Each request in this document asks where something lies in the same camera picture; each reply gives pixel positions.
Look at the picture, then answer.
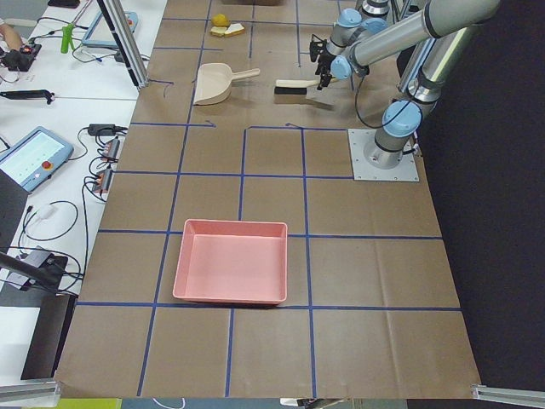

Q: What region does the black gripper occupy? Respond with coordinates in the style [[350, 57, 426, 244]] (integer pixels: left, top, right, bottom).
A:
[[309, 34, 334, 77]]

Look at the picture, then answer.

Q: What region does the cream brush with black bristles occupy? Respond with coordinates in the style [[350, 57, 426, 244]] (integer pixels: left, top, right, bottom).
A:
[[273, 79, 324, 95]]

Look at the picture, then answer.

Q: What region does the cream plastic dustpan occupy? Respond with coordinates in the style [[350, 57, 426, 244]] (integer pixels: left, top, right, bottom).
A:
[[193, 63, 261, 106]]

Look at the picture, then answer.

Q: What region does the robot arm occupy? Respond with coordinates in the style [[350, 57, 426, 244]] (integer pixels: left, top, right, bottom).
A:
[[309, 0, 500, 170]]

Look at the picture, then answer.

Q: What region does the pink plastic bin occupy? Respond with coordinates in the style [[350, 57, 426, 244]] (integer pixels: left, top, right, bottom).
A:
[[172, 219, 288, 305]]

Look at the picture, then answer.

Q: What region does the yellow lemon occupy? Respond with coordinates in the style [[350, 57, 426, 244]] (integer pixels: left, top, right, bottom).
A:
[[211, 14, 231, 27]]

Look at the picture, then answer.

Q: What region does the blue teach pendant far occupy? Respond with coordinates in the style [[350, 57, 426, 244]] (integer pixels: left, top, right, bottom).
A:
[[82, 11, 139, 49]]

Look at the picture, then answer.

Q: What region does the blue teach pendant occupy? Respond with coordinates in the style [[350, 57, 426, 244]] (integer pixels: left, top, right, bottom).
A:
[[1, 126, 74, 193], [82, 11, 139, 49]]

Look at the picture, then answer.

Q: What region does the black power adapter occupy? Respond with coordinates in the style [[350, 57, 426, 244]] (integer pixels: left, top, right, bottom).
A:
[[87, 124, 128, 136]]

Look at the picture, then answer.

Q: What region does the green plastic tool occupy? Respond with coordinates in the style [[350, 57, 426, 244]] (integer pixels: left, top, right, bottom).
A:
[[60, 23, 74, 55]]

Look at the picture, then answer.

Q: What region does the blue teach pendant near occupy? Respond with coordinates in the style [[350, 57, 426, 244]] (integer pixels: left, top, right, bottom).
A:
[[1, 126, 74, 193]]

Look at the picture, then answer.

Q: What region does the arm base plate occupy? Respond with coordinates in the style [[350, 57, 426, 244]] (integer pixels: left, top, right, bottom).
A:
[[347, 129, 419, 182]]

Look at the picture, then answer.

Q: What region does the aluminium frame post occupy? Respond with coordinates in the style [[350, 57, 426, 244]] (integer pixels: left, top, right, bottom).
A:
[[97, 0, 149, 89]]

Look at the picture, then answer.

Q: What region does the black handle tool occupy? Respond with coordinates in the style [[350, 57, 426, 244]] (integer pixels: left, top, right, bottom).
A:
[[0, 89, 55, 105]]

